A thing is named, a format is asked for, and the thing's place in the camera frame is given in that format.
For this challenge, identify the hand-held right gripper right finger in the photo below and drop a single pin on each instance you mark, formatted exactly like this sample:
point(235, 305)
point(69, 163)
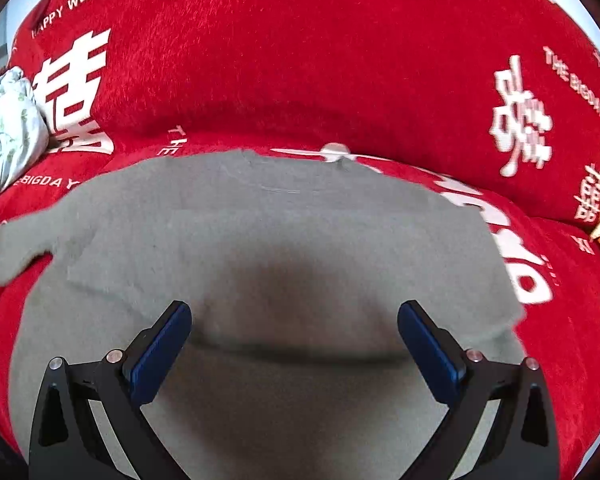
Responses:
point(430, 355)

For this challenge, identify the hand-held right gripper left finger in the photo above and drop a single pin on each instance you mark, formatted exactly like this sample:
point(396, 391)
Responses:
point(160, 355)

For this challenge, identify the grey fleece sweater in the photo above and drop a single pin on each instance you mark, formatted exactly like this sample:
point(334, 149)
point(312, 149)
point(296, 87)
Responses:
point(280, 240)

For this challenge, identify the pale floral cloth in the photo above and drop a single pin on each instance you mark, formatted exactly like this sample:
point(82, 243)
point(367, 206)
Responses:
point(10, 125)

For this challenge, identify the red printed blanket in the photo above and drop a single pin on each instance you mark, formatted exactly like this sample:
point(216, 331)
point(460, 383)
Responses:
point(305, 60)

